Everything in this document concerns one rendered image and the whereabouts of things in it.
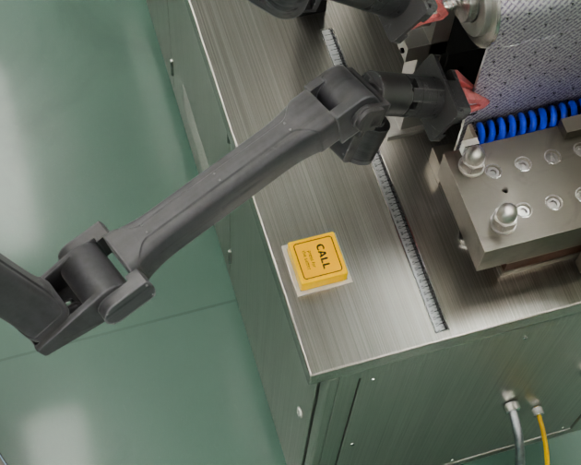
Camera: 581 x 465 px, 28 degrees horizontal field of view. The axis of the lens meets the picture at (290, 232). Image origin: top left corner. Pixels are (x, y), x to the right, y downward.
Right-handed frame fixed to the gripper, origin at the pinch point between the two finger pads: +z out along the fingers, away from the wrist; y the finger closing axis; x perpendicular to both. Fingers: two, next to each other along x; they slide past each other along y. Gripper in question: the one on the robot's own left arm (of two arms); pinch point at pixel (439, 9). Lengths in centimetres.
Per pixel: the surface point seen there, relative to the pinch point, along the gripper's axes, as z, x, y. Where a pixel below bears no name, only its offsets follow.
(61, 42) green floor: 48, -122, -99
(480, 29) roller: 1.1, 3.4, 5.6
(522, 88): 17.5, -2.7, 7.3
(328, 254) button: 4.5, -34.5, 15.9
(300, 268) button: 0.9, -37.4, 16.6
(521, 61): 11.7, 1.6, 7.0
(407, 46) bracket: 3.6, -8.4, -1.3
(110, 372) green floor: 38, -128, -10
